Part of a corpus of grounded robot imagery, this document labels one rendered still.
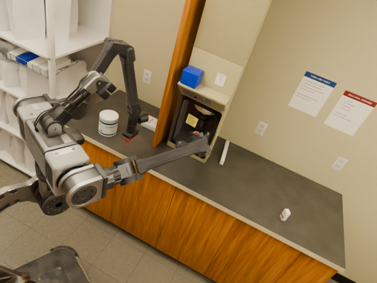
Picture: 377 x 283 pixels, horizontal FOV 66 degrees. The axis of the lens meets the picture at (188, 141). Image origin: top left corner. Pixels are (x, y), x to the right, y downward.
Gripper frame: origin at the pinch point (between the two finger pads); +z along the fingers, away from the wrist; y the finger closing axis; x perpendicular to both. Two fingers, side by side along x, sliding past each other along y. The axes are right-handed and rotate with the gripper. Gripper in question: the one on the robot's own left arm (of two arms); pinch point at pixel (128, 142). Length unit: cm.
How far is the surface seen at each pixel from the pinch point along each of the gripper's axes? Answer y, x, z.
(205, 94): 22, -32, -42
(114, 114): 19.4, 24.6, 1.0
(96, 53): 75, 83, -7
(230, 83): 33, -42, -49
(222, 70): 33, -35, -55
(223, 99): 26, -43, -42
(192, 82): 22, -22, -45
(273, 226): 9, -104, 15
